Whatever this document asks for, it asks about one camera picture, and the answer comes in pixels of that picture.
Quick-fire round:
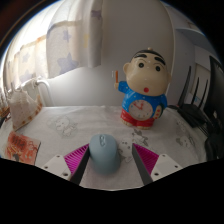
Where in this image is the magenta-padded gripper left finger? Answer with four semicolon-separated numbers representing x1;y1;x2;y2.
42;143;92;186

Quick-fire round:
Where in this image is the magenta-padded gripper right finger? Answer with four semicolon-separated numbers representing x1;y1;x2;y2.
131;143;184;186

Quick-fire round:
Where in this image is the light blue computer mouse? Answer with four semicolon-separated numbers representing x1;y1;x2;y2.
88;133;121;175

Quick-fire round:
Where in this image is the red printed mouse pad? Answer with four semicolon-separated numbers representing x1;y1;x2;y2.
4;130;42;166

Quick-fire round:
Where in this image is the white printed tablecloth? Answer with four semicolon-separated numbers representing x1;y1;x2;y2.
0;105;214;192

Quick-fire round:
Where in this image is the black router with antennas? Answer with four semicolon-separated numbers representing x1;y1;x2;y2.
168;65;214;129

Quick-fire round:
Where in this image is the large white conch shell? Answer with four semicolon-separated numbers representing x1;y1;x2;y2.
8;88;44;132

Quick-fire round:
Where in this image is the cartoon boy figurine clock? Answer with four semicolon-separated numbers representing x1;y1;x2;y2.
111;48;173;131

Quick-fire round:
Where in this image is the white radiator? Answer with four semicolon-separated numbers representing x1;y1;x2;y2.
16;76;54;108

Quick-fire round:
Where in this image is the black monitor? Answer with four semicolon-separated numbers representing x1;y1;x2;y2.
203;54;224;161

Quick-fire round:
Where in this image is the white star-print curtain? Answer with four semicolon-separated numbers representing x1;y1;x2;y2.
3;0;104;93

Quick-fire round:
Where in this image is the white wall shelf unit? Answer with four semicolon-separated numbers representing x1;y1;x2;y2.
166;6;221;64

